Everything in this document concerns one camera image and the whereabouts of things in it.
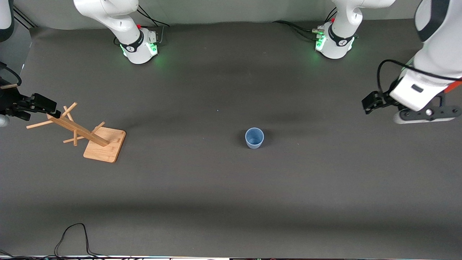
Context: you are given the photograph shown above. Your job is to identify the light blue plastic cup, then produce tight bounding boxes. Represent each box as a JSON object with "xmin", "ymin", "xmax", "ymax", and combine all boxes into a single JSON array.
[{"xmin": 245, "ymin": 127, "xmax": 265, "ymax": 150}]

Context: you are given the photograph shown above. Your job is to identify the wooden cup rack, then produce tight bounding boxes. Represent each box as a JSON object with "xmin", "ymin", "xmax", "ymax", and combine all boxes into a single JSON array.
[{"xmin": 26, "ymin": 102, "xmax": 127, "ymax": 163}]

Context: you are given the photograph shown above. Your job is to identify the dark grey table cloth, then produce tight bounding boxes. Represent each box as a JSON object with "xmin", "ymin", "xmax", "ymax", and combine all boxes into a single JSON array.
[{"xmin": 0, "ymin": 14, "xmax": 462, "ymax": 259}]

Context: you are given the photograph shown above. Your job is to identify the black left arm base cables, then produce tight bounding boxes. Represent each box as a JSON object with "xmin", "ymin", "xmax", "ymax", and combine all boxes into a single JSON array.
[{"xmin": 273, "ymin": 6, "xmax": 338, "ymax": 41}]

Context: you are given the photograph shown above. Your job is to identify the black arm base cables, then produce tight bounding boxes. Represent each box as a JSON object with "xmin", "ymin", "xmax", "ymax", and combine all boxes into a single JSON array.
[
  {"xmin": 136, "ymin": 3, "xmax": 171, "ymax": 46},
  {"xmin": 273, "ymin": 6, "xmax": 338, "ymax": 41}
]

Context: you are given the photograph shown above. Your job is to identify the thin black looped cable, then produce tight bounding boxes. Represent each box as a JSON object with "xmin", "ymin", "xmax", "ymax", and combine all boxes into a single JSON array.
[{"xmin": 54, "ymin": 223, "xmax": 109, "ymax": 258}]

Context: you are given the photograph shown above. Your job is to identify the black right arm base cables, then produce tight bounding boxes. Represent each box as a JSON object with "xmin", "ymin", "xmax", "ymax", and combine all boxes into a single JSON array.
[{"xmin": 136, "ymin": 3, "xmax": 171, "ymax": 46}]

